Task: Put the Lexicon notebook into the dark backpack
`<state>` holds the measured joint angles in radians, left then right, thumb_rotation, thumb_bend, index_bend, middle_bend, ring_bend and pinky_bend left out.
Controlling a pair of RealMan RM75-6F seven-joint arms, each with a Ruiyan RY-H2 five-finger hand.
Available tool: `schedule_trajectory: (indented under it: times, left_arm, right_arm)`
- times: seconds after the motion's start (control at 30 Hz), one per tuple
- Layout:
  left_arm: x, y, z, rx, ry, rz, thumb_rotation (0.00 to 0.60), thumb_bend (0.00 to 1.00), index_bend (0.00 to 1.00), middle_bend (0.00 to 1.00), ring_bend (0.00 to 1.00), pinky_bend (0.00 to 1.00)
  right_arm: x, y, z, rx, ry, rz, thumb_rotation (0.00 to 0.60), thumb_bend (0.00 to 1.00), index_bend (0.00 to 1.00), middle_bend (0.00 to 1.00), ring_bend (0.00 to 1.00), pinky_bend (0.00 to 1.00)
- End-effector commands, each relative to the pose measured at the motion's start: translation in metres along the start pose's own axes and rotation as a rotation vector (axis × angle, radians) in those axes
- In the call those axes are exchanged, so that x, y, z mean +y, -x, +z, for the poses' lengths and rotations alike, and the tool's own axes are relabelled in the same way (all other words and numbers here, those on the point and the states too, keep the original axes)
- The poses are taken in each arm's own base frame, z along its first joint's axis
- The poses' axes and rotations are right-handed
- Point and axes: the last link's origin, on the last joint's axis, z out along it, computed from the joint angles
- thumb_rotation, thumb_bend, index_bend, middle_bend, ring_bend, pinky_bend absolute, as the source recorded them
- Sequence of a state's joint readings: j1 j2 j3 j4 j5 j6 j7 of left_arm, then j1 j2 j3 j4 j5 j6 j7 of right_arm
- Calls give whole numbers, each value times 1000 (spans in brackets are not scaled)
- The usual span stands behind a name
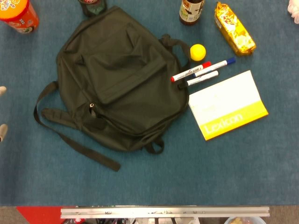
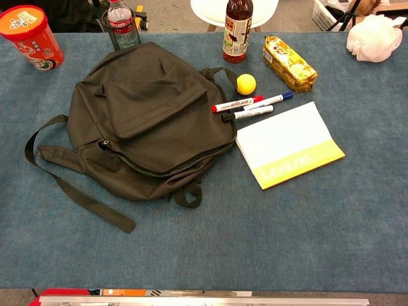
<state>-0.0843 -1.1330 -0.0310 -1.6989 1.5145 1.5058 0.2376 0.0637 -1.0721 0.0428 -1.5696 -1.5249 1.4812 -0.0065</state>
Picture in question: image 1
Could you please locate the gold foil snack package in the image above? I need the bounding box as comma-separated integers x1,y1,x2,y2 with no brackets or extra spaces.
214,1,257,57

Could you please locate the red instant noodle cup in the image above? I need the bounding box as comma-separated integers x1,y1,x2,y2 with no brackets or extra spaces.
0,0,40,34

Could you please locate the white yellow-spined notebook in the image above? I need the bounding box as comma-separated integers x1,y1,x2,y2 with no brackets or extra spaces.
188,70,269,141

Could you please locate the blue felt table mat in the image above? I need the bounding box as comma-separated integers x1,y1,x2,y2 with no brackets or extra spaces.
0,0,299,207

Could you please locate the blue cap whiteboard marker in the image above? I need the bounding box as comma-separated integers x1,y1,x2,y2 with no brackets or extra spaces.
191,57,236,79

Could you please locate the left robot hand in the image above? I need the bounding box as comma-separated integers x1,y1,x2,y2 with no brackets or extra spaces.
0,85,9,142

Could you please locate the aluminium profile rail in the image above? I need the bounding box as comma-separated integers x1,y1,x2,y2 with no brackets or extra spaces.
60,206,271,219

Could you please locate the red cap whiteboard marker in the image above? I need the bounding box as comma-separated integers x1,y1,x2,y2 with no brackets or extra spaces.
170,61,212,83

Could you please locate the white plastic bag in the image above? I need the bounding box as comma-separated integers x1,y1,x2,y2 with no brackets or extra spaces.
288,0,299,24

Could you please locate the yellow foam ball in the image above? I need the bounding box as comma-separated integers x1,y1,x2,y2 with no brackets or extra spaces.
190,43,206,62

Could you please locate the black cap whiteboard marker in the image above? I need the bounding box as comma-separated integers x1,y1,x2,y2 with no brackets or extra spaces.
177,70,220,89

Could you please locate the brown tea bottle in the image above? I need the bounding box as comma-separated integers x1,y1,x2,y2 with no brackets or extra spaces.
179,0,206,26

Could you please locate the clear cola bottle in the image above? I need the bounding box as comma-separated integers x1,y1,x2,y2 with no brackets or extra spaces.
78,0,108,17

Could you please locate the red panel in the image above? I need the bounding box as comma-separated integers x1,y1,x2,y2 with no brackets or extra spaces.
16,206,63,224

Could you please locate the black fabric backpack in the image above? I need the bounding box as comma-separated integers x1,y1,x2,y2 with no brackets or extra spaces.
33,6,191,172

